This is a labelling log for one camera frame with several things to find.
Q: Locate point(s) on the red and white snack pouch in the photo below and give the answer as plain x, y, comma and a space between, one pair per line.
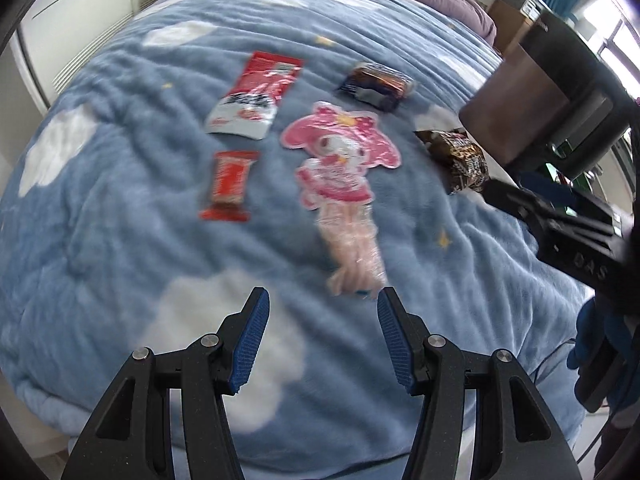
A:
255, 90

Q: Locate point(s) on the dark blue snack packet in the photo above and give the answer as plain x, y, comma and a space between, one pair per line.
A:
375, 85

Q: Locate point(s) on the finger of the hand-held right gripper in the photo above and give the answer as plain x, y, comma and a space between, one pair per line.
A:
515, 205
547, 187

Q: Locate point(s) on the person's right hand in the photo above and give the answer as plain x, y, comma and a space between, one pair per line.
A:
582, 345

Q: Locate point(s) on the pink cartoon candy packet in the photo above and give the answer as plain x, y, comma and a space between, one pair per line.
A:
340, 160

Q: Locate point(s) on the brown glossy box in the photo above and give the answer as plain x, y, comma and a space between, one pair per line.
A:
520, 105

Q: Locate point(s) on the blue cloud print blanket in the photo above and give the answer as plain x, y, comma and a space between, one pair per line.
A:
125, 240

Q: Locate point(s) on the small red snack bar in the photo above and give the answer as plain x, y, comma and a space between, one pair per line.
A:
230, 185

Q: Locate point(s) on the white wardrobe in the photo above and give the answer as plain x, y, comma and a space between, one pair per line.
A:
75, 20

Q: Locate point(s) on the brown patterned snack packet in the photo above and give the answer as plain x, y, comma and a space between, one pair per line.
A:
460, 160

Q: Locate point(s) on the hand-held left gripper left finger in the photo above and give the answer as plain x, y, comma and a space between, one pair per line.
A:
249, 345

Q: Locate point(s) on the cardboard box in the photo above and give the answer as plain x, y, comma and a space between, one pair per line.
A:
512, 22

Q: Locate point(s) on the window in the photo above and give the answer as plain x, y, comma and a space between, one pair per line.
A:
622, 40

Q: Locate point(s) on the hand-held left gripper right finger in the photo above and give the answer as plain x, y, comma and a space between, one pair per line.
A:
395, 345

